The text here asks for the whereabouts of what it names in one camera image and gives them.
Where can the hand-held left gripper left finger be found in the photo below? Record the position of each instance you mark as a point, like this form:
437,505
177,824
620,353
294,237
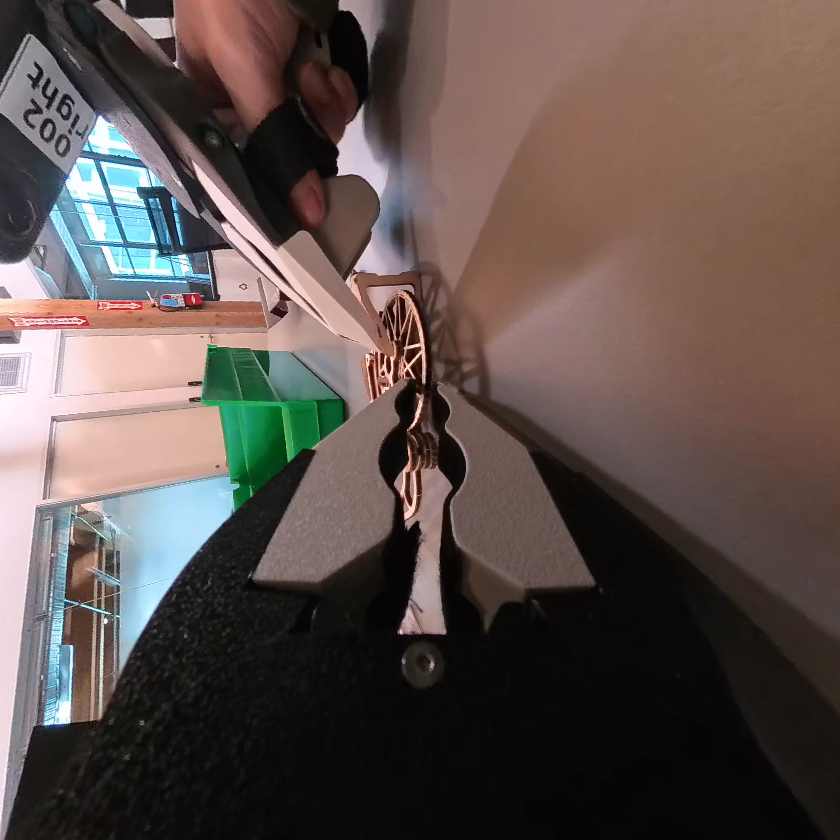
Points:
321,518

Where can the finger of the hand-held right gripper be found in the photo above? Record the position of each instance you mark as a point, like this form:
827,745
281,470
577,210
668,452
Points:
328,275
289,289

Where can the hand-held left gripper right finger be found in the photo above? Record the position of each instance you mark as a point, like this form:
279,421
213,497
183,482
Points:
518,518

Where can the wooden bicycle wheel model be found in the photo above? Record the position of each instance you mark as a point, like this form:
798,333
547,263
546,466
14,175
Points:
403,341

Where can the grey desk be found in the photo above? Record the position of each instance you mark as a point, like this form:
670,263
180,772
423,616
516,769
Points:
656,262

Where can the person's right hand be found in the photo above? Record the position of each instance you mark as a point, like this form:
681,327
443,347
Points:
243,59

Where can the large grid window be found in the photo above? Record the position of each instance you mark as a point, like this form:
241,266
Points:
118,216

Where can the green plastic bin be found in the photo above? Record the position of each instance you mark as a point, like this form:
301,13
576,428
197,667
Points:
262,426

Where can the red fire extinguisher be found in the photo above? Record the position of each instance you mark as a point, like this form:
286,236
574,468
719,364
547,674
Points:
177,300

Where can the white door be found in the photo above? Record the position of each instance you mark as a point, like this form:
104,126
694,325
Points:
131,453
131,364

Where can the wooden support post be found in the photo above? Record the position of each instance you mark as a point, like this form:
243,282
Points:
164,315

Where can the short red post sign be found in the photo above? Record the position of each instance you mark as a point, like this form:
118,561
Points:
118,305

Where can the glass partition wall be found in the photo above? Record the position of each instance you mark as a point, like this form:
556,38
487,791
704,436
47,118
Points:
151,558

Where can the long red post sign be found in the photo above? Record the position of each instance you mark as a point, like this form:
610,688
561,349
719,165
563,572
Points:
46,321

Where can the white wall vent grille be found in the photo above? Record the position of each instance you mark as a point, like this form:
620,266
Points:
13,373

